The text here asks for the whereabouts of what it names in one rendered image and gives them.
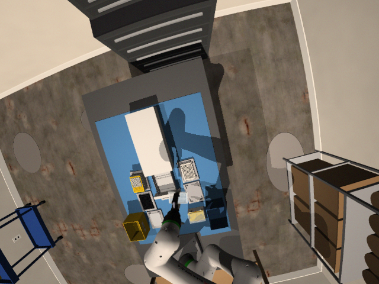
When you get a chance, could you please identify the blue flat mat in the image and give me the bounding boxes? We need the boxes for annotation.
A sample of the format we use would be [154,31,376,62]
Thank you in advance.
[95,92,231,236]

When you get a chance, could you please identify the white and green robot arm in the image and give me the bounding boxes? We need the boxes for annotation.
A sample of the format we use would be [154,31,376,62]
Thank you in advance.
[144,213,262,284]

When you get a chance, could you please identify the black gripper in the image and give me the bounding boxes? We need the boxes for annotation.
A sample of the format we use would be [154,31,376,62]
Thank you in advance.
[167,191,181,217]

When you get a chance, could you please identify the yellow open-top bin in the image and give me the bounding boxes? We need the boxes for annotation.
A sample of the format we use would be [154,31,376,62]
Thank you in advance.
[123,212,150,241]

